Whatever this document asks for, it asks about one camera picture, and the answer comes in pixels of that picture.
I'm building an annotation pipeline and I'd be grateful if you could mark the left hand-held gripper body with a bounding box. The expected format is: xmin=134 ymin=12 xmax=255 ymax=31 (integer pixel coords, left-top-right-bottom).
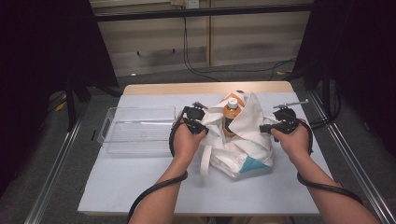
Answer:
xmin=181 ymin=101 xmax=209 ymax=125

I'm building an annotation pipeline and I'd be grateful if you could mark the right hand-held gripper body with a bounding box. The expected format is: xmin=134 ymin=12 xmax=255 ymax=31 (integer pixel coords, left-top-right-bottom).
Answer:
xmin=273 ymin=98 xmax=310 ymax=135

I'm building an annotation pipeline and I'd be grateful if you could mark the white cloth tote bag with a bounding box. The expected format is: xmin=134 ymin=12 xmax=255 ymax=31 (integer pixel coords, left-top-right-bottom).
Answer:
xmin=199 ymin=91 xmax=276 ymax=179

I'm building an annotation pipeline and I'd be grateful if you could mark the orange drink bottle white cap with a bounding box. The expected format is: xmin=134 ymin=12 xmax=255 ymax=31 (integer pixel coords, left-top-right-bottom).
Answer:
xmin=222 ymin=96 xmax=240 ymax=138

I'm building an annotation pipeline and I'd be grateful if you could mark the clear plastic storage box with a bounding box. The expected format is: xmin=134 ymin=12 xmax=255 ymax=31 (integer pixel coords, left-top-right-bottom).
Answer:
xmin=96 ymin=105 xmax=177 ymax=158

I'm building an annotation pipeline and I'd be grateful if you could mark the person's left hand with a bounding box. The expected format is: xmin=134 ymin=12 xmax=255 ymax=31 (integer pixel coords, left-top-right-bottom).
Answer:
xmin=171 ymin=121 xmax=207 ymax=162

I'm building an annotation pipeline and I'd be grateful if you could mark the person's right hand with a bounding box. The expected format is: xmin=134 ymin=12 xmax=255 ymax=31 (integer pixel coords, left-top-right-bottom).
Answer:
xmin=270 ymin=119 xmax=312 ymax=164

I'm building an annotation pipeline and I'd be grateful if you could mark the wooden table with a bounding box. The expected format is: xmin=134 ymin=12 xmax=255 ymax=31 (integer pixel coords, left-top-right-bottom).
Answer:
xmin=78 ymin=81 xmax=332 ymax=217

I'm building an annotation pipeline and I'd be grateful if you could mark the black metal stand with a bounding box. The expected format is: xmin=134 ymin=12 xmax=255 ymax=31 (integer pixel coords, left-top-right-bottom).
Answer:
xmin=320 ymin=74 xmax=342 ymax=125
xmin=64 ymin=76 xmax=92 ymax=133

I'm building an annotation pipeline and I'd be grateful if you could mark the black curtain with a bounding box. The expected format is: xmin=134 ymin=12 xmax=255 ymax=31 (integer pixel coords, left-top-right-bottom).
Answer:
xmin=292 ymin=0 xmax=396 ymax=158
xmin=0 ymin=0 xmax=120 ymax=190

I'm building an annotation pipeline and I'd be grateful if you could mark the pale grey table cover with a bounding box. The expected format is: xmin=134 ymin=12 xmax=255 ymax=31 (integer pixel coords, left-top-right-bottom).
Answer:
xmin=78 ymin=91 xmax=332 ymax=216

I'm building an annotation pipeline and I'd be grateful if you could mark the black horizontal bar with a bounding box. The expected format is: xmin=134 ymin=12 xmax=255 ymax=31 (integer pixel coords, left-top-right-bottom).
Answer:
xmin=92 ymin=3 xmax=316 ymax=22

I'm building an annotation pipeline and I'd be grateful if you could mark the black floor cable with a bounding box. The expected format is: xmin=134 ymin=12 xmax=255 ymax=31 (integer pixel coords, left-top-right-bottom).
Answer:
xmin=182 ymin=17 xmax=297 ymax=83

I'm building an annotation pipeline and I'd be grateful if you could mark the left hand-held gripper black cable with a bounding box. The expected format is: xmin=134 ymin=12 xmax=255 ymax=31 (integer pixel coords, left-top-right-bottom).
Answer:
xmin=126 ymin=116 xmax=190 ymax=224

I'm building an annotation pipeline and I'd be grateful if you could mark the hand-held gripper black cable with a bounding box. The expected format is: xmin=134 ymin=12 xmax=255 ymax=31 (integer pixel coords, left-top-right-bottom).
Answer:
xmin=126 ymin=116 xmax=190 ymax=224
xmin=296 ymin=119 xmax=364 ymax=206

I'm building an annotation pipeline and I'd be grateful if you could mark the aluminium floor rail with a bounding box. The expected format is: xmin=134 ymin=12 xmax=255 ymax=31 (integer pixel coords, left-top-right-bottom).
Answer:
xmin=306 ymin=90 xmax=396 ymax=224
xmin=23 ymin=102 xmax=89 ymax=224

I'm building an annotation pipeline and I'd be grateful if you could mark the right hand-held gripper black cable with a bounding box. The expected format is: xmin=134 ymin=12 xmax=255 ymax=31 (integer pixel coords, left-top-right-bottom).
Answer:
xmin=296 ymin=119 xmax=364 ymax=206

